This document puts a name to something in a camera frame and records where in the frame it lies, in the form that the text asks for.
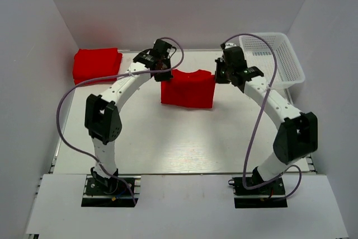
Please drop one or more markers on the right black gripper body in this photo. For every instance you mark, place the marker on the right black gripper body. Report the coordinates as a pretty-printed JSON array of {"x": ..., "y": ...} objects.
[{"x": 223, "y": 72}]

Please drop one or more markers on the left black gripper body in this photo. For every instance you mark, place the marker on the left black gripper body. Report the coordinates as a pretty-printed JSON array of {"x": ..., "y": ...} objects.
[{"x": 163, "y": 75}]

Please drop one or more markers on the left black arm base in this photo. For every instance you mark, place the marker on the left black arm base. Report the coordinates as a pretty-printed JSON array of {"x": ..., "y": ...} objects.
[{"x": 95, "y": 195}]

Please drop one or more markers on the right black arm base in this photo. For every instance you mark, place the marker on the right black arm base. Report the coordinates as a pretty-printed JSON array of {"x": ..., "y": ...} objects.
[{"x": 269, "y": 196}]

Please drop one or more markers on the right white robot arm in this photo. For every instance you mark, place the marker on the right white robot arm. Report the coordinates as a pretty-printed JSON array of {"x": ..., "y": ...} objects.
[{"x": 297, "y": 132}]

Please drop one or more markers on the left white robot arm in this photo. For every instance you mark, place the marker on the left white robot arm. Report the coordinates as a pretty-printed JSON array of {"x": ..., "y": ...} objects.
[{"x": 102, "y": 113}]

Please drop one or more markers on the folded red t shirt stack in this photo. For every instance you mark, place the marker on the folded red t shirt stack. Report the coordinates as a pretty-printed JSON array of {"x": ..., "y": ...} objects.
[{"x": 96, "y": 63}]

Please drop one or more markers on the white plastic basket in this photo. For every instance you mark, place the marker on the white plastic basket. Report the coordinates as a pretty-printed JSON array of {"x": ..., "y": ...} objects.
[{"x": 281, "y": 58}]

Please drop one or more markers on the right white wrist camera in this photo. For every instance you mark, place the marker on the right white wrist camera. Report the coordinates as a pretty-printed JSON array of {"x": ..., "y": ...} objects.
[{"x": 227, "y": 45}]

